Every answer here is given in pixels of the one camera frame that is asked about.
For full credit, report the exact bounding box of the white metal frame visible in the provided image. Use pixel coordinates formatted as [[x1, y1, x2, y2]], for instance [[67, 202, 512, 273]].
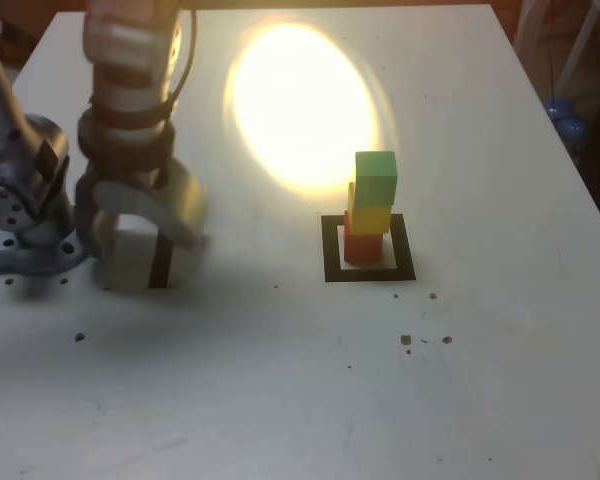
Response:
[[512, 0, 600, 96]]

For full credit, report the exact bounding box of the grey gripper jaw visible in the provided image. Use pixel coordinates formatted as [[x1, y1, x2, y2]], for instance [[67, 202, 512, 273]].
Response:
[[74, 172, 160, 292], [92, 162, 209, 249]]

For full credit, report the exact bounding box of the blue balloon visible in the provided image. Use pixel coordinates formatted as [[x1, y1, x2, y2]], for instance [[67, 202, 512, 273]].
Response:
[[542, 94, 576, 122], [555, 115, 591, 147]]

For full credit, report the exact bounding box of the black tape square outline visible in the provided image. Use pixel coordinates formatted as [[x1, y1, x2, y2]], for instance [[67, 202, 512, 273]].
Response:
[[320, 213, 417, 284]]

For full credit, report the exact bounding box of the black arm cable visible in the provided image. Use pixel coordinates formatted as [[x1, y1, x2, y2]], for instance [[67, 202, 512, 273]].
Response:
[[167, 7, 199, 109]]

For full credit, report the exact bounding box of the yellow cube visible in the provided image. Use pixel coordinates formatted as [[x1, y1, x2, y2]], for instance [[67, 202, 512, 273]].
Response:
[[347, 182, 393, 236]]

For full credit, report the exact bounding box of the red cube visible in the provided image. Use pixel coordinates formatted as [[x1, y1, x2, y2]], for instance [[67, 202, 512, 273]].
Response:
[[343, 209, 384, 265]]

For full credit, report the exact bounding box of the green cube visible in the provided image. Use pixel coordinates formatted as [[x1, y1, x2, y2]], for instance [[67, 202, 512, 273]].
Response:
[[354, 150, 398, 207]]

